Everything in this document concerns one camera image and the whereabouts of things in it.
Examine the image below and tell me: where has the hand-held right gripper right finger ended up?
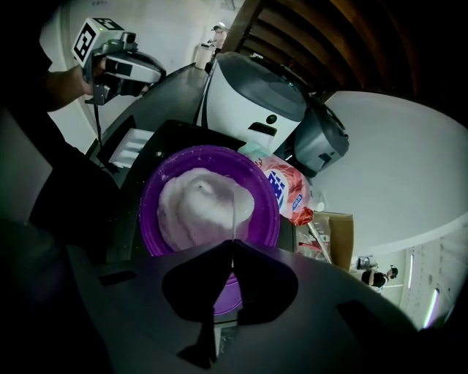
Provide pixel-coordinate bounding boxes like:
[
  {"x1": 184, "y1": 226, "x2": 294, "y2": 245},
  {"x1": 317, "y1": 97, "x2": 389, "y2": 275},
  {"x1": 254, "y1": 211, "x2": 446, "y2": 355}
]
[{"x1": 219, "y1": 239, "x2": 421, "y2": 374}]

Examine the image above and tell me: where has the purple plastic tub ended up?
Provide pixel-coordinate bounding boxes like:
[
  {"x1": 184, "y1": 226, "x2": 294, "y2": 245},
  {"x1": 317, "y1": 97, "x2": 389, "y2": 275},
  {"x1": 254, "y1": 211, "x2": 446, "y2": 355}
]
[{"x1": 140, "y1": 145, "x2": 282, "y2": 317}]

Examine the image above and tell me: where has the wooden staircase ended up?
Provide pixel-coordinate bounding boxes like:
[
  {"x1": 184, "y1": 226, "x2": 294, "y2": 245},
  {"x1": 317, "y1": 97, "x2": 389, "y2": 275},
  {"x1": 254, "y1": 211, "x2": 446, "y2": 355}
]
[{"x1": 222, "y1": 0, "x2": 468, "y2": 96}]

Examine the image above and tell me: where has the person's left forearm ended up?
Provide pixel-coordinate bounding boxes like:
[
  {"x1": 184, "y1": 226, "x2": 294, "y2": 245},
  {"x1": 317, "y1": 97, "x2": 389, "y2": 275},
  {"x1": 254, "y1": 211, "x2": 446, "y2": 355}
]
[{"x1": 47, "y1": 67, "x2": 94, "y2": 110}]

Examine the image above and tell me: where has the white detergent drawer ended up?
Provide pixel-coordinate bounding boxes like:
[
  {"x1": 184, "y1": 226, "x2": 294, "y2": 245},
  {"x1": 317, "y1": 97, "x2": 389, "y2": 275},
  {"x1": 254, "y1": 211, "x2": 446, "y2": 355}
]
[{"x1": 109, "y1": 127, "x2": 154, "y2": 169}]

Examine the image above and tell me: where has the person's left hand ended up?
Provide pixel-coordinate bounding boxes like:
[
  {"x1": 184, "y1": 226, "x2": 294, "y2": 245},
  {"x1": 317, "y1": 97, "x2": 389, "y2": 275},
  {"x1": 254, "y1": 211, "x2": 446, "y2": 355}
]
[{"x1": 75, "y1": 58, "x2": 107, "y2": 95}]

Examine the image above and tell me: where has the black tray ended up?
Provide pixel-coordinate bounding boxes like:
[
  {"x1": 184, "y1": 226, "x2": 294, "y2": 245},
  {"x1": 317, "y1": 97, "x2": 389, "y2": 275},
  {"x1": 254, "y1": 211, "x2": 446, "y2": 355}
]
[{"x1": 105, "y1": 118, "x2": 297, "y2": 264}]

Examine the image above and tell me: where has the white bin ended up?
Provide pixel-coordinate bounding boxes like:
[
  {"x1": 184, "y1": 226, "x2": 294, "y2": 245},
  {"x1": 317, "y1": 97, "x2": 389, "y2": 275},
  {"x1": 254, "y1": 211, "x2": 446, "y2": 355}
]
[{"x1": 195, "y1": 42, "x2": 216, "y2": 70}]

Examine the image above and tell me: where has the dark grey appliance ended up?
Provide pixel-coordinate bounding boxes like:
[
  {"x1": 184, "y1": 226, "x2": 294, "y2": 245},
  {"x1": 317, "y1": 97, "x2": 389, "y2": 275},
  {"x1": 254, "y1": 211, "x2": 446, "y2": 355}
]
[{"x1": 288, "y1": 105, "x2": 350, "y2": 178}]

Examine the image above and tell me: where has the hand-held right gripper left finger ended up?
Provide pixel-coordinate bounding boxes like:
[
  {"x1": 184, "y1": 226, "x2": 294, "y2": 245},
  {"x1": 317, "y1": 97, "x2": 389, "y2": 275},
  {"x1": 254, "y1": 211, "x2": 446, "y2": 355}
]
[{"x1": 67, "y1": 239, "x2": 235, "y2": 374}]

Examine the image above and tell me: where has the open cardboard box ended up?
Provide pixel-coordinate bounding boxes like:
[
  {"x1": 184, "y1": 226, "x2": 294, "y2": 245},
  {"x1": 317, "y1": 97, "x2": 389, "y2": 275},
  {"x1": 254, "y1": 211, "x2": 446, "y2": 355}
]
[{"x1": 298, "y1": 211, "x2": 355, "y2": 271}]

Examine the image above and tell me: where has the white powder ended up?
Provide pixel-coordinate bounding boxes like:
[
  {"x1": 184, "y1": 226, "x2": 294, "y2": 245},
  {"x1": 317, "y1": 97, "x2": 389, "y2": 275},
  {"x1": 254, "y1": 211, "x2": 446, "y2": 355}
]
[{"x1": 156, "y1": 167, "x2": 256, "y2": 253}]

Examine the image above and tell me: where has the white and black appliance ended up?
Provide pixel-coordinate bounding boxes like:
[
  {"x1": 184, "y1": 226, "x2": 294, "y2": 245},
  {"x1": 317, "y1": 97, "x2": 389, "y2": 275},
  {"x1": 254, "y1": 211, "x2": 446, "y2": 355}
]
[{"x1": 193, "y1": 50, "x2": 308, "y2": 154}]

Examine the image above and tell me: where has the pink detergent refill bag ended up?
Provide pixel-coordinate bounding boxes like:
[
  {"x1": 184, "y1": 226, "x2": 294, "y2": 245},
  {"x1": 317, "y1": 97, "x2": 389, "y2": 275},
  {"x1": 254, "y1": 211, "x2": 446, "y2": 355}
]
[{"x1": 237, "y1": 142, "x2": 315, "y2": 227}]

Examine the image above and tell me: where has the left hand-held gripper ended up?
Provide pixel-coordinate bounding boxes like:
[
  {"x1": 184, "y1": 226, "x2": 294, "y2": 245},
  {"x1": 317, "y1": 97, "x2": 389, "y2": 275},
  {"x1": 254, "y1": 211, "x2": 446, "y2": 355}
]
[{"x1": 72, "y1": 17, "x2": 167, "y2": 107}]

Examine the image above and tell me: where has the black cable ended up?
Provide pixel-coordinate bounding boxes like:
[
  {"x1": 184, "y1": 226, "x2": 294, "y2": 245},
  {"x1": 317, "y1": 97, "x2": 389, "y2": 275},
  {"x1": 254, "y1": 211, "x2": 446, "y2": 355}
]
[{"x1": 93, "y1": 104, "x2": 110, "y2": 172}]

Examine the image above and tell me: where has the person's black shirt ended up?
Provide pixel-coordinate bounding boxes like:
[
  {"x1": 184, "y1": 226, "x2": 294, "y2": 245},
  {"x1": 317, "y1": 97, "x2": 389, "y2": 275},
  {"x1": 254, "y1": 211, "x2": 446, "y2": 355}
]
[{"x1": 0, "y1": 109, "x2": 121, "y2": 256}]

